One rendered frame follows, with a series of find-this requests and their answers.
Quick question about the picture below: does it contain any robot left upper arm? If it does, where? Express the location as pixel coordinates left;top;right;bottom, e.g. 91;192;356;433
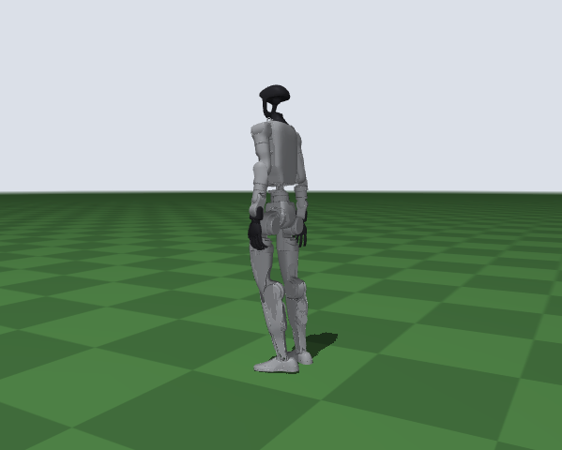
251;122;272;176

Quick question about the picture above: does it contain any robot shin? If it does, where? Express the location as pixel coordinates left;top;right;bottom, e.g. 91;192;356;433
285;279;308;354
259;284;288;362

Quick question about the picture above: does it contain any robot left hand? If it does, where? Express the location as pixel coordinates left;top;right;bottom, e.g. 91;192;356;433
248;206;268;250

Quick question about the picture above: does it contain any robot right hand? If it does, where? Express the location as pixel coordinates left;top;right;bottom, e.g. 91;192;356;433
293;210;308;248

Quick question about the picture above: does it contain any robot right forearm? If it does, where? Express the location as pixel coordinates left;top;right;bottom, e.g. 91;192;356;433
294;178;308;219

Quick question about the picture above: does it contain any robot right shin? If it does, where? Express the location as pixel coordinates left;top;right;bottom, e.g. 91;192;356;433
285;279;308;354

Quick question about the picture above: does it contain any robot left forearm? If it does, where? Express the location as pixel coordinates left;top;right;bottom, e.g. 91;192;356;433
249;162;269;217

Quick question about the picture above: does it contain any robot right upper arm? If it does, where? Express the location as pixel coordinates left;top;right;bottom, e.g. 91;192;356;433
295;133;306;184

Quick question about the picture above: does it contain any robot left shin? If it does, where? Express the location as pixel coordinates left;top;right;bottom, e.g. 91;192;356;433
259;284;288;362

